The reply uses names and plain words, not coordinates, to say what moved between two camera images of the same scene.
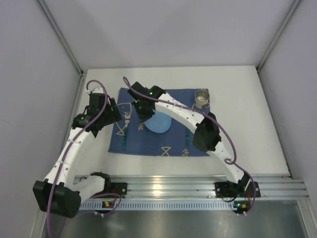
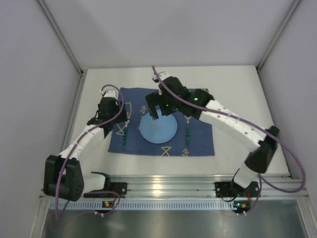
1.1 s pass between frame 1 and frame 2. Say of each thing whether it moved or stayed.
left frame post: stayed
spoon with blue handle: stayed
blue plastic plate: moved
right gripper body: moved
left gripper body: moved
